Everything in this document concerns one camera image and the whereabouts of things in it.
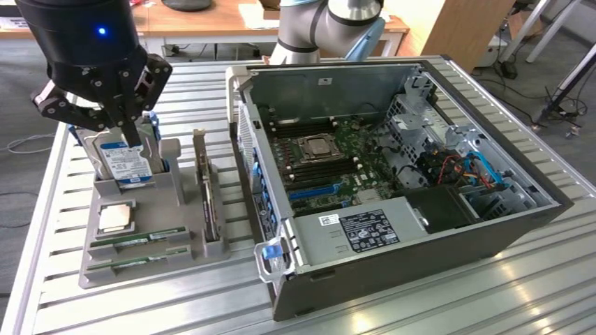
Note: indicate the blue expansion slot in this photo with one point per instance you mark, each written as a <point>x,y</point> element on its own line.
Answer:
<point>312,192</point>

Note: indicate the black PC case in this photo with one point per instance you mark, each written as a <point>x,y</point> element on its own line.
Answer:
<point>396,279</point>

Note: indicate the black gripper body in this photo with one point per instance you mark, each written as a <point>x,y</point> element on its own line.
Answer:
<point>84,42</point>

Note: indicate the black stand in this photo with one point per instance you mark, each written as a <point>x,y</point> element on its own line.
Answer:
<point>550,108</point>

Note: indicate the blue release tab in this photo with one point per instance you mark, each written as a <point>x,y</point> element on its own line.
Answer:
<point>272,253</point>

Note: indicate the white box device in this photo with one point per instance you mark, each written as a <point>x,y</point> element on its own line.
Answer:
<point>493,56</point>

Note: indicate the green RAM stick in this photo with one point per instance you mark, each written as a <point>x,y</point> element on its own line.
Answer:
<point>134,240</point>
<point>134,262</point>

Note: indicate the hard disk with blue label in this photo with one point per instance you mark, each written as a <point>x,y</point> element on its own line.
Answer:
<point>125,167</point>

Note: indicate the metal disk bay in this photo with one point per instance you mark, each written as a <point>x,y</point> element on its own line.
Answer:
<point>414,125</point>

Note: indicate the brown cardboard box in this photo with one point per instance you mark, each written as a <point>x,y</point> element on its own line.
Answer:
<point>265,7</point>

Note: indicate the grey power supply unit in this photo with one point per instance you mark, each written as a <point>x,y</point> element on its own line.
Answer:
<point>316,244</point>

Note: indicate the silver chipset heat sink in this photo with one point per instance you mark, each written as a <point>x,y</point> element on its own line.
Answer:
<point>369,197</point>

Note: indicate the dark round object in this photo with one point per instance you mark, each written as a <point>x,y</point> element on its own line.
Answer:
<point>185,5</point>

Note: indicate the green graphics card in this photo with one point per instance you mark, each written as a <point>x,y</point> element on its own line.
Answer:
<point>210,209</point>

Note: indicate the white paper sheet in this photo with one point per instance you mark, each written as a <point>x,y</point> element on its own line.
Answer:
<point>253,19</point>

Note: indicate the CPU in metal socket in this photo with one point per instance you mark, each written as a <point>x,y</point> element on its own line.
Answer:
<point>305,150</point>

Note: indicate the blue slot retainer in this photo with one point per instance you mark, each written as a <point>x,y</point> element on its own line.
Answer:
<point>254,171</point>

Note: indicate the black fan shroud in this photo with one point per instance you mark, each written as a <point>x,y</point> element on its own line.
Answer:
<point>441,209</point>

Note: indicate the grey parts rack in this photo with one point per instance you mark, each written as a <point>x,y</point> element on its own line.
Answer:
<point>153,216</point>

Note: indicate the silver CPU chip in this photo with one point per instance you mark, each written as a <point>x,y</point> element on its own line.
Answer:
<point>114,216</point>
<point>322,147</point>

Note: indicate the green motherboard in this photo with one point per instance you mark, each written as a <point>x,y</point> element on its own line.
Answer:
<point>377,176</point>

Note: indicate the round coin battery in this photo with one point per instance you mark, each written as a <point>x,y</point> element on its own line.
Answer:
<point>356,122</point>

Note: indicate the black power brick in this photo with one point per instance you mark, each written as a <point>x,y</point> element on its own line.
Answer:
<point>506,71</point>

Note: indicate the white table frame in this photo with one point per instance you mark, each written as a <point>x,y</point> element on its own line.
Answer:
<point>525,29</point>

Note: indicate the black expansion slot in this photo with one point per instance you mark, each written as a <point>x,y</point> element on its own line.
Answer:
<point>310,184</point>

